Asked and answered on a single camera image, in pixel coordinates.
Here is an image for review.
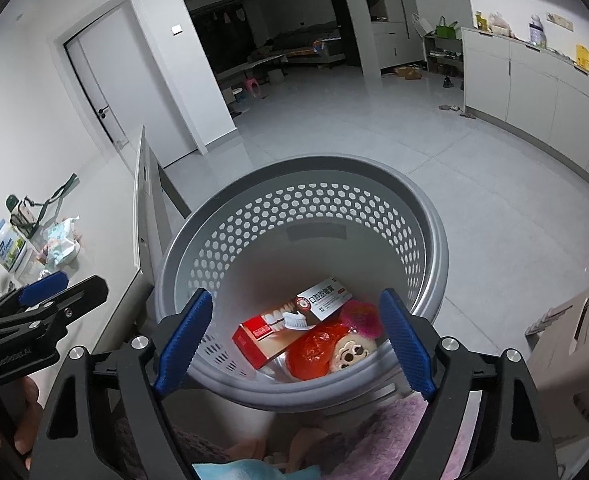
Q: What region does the cardboard box on floor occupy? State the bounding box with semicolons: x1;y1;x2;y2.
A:
394;65;422;80

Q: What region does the white light switch plate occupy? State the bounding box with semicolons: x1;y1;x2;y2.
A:
171;24;183;36

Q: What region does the yellow box on counter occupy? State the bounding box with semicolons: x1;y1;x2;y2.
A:
575;44;589;72

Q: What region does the red white toothpaste box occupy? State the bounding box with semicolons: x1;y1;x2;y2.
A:
232;278;353;370

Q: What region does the grey perforated laundry basket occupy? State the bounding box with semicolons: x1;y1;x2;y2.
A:
156;155;448;413

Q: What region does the white lower cabinet run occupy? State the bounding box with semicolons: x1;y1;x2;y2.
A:
462;28;589;175

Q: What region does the white bottle on counter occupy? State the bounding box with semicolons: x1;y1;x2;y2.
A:
529;14;547;48

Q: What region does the red plastic bag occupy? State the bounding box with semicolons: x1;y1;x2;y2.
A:
286;322;349;380

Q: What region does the pink plastic fan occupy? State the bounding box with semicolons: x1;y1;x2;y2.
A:
340;300;383;339

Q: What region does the white door with handle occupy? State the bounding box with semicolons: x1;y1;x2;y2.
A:
63;1;201;168

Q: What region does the small pink stool far room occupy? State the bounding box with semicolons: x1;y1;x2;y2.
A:
244;78;262;98

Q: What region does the person's left hand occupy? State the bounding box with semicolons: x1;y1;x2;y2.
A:
0;376;43;468

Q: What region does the beige plush monkey toy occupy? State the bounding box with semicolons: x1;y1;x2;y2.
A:
329;333;377;373

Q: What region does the green bag on rack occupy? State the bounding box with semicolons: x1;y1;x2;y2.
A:
434;15;459;40

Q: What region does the green lidded water bottle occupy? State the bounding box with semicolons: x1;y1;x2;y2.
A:
6;194;40;240

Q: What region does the beige storage box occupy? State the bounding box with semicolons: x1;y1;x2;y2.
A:
525;288;589;448

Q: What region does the blue cartoon wet wipes pack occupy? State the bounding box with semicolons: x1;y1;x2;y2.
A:
44;217;81;272

